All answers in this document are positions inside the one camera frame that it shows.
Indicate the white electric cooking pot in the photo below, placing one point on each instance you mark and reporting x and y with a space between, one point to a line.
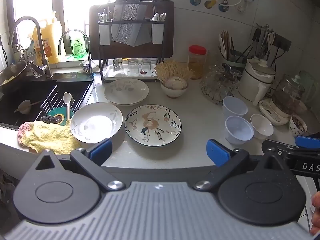
256 80

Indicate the patterned bowl with dried food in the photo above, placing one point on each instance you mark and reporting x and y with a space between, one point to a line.
297 126

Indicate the white cutlery holder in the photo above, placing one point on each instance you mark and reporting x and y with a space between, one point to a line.
157 33
104 33

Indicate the clear plastic cup back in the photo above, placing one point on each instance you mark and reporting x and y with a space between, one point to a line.
235 107

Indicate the black kitchen sink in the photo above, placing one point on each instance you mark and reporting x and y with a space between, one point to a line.
15 95

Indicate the colourful floral plate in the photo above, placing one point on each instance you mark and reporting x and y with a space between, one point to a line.
153 125

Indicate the red lid plastic jar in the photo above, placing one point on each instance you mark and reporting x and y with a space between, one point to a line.
197 62

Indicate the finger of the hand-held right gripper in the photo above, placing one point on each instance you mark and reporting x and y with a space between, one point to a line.
275 148
306 141

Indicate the cream kettle base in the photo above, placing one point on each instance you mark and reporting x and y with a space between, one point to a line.
271 112

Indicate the slim steel faucet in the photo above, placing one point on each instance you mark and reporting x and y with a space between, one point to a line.
72 31

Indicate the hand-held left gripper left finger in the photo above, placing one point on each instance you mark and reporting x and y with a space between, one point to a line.
101 150

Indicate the yellow dish cloth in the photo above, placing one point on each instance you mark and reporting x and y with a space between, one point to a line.
47 136

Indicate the tall steel faucet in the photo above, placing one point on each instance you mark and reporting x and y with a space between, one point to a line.
25 18

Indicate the bundle of dried noodles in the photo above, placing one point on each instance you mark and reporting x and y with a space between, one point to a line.
172 70

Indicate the hanging kitchen utensils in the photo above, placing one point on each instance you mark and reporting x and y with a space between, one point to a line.
265 40

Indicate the steel pot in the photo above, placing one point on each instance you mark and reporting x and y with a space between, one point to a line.
15 72

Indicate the clear drinking glass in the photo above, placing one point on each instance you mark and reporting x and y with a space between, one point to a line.
118 65
146 66
133 67

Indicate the green dish soap bottle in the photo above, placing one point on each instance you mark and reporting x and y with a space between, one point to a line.
78 43

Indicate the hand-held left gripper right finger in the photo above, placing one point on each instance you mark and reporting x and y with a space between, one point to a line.
216 152

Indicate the small white ceramic bowl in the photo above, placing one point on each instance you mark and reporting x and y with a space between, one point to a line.
261 127

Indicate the clear plastic cup front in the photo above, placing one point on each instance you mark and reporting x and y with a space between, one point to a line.
238 130

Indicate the white plastic spoon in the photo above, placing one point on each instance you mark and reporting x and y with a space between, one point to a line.
67 100

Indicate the steel scouring pad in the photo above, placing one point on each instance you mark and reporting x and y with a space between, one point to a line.
47 119

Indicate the white bowl holding garlic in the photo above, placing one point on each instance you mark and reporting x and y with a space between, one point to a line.
173 93

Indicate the white plate grey leaf print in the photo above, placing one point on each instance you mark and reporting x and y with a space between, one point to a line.
96 122

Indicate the clear plastic cup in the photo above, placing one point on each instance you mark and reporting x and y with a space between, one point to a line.
235 107
238 130

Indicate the bunch of wooden chopsticks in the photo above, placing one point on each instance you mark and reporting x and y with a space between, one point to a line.
225 43

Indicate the white drip tray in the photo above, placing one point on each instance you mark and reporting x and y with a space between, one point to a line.
110 76

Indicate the black dish rack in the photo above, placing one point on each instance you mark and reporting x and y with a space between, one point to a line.
102 65

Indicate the yellow detergent bottle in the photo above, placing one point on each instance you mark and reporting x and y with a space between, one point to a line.
48 45

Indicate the white plate faint floral print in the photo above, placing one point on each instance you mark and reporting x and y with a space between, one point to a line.
126 91

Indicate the hammered steel cleaver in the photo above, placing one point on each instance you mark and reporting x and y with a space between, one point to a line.
126 22

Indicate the glass kettle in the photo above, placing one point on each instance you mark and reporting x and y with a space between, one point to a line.
287 96

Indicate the black roll-up sink rack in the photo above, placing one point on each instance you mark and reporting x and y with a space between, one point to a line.
53 92

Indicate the pale green chopstick holder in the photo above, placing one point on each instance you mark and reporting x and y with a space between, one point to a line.
233 60

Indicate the person's right hand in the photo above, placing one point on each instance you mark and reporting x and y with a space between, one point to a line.
316 212

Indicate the garlic bulb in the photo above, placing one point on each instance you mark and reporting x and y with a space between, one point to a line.
176 82

